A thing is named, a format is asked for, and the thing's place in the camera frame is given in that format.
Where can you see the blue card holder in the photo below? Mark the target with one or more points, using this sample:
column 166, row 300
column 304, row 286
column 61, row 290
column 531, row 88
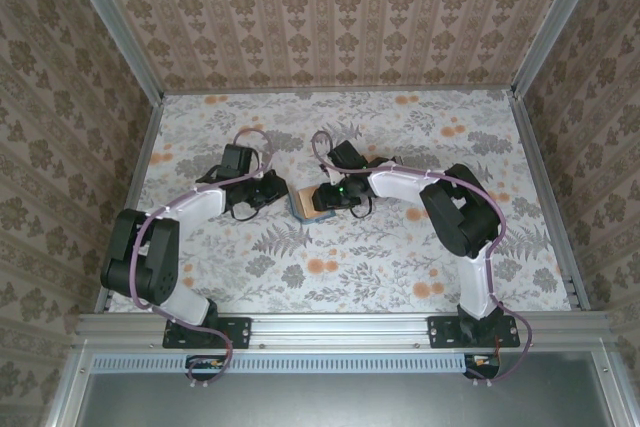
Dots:
column 291, row 199

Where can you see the shiny gold card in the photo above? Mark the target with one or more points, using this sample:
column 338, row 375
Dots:
column 305, row 203

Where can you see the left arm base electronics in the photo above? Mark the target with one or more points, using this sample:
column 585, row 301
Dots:
column 205, row 366

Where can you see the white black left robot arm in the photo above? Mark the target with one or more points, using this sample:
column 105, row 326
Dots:
column 140, row 262

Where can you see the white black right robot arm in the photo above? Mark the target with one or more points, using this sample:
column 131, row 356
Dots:
column 460, row 217

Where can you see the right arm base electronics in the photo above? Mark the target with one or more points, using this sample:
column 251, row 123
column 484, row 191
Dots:
column 482, row 366

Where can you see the floral patterned table cover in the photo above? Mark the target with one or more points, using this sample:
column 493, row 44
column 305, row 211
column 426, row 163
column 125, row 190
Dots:
column 350, row 272

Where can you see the grey metal sheet panel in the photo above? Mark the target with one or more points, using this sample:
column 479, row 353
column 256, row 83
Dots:
column 340, row 402

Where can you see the thin aluminium table edge rail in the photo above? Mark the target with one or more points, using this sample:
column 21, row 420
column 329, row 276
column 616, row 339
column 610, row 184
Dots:
column 340, row 91

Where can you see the aluminium frame side rail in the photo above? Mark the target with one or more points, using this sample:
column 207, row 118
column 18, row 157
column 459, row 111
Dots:
column 143, row 157
column 549, row 197

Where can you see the aluminium frame cross rail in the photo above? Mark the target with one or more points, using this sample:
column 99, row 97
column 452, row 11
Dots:
column 340, row 329

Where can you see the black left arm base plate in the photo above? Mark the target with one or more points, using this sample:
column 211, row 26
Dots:
column 240, row 332

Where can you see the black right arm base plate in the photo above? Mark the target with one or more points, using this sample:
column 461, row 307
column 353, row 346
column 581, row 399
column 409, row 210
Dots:
column 440, row 332

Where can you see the aluminium frame post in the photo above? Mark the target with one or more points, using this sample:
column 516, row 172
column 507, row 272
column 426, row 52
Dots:
column 116, row 22
column 556, row 22

